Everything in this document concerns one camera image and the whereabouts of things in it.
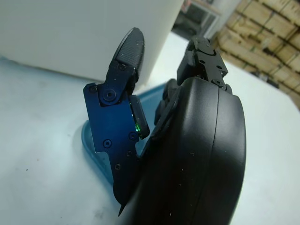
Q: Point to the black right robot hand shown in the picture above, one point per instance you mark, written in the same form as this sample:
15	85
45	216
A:
187	152

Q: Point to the dark blue plastic tray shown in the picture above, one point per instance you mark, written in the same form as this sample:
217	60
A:
150	96

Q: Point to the grey metal cabinet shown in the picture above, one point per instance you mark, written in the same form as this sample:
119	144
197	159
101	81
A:
199	16

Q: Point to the white plastic container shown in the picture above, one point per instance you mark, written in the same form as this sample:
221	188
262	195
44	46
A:
70	35

